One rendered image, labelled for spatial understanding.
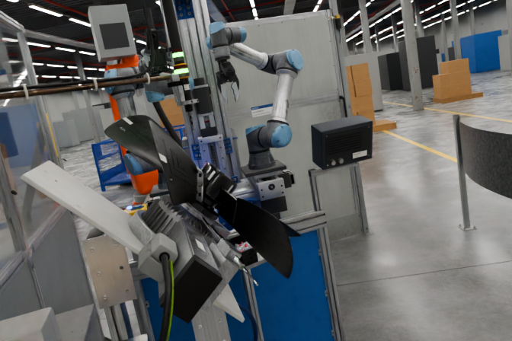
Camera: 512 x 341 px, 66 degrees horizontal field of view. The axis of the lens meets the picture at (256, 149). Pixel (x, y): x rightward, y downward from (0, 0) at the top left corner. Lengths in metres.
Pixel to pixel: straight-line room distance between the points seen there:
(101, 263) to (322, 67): 2.63
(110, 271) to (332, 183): 2.59
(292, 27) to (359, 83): 6.19
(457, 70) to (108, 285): 12.98
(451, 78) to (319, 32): 10.34
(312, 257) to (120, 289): 1.00
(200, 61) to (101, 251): 1.35
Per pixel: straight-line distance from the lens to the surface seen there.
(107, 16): 5.35
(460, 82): 13.66
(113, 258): 1.17
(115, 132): 1.23
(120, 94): 2.04
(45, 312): 1.29
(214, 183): 1.16
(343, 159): 1.84
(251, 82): 3.18
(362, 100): 9.48
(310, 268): 1.94
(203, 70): 2.23
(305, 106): 3.33
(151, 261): 0.93
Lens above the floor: 1.46
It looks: 9 degrees down
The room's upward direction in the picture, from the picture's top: 10 degrees counter-clockwise
